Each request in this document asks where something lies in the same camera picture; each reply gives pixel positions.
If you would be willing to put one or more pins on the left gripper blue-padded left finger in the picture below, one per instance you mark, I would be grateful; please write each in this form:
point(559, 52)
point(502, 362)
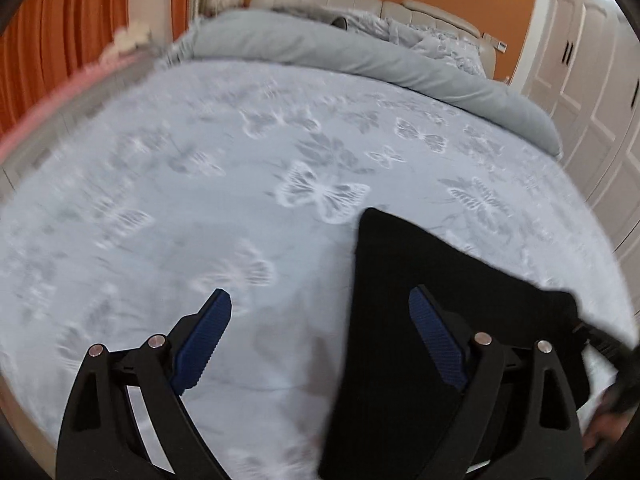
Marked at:
point(100, 437)

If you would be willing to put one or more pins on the white drawer cabinet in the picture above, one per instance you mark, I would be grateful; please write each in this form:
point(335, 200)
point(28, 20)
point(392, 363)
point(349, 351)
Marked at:
point(30, 155)

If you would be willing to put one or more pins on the beige padded headboard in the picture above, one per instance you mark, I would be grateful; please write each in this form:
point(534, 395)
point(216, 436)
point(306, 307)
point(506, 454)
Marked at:
point(409, 12)

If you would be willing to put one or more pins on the grey butterfly bedspread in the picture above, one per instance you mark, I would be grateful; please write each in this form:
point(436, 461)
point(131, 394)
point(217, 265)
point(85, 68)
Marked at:
point(251, 177)

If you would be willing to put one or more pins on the grey folded duvet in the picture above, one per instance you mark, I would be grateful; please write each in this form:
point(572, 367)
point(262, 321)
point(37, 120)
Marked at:
point(280, 38)

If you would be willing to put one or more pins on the pink cushion mat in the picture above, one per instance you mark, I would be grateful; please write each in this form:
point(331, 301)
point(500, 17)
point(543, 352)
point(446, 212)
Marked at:
point(81, 81)

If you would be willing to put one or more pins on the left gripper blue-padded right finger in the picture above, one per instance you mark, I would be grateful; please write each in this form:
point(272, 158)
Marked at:
point(517, 417)

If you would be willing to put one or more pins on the white flower plush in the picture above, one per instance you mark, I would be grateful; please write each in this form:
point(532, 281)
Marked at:
point(126, 40)

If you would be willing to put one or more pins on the orange curtain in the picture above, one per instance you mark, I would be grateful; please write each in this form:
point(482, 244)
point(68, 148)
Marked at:
point(47, 41)

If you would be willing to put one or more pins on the white wardrobe doors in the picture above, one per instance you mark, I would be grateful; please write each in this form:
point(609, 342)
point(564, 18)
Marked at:
point(586, 77)

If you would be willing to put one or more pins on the black pants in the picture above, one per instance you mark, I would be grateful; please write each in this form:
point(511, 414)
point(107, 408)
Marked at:
point(392, 410)

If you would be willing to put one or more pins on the butterfly print pillow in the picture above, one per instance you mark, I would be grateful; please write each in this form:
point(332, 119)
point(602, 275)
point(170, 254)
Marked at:
point(437, 44)

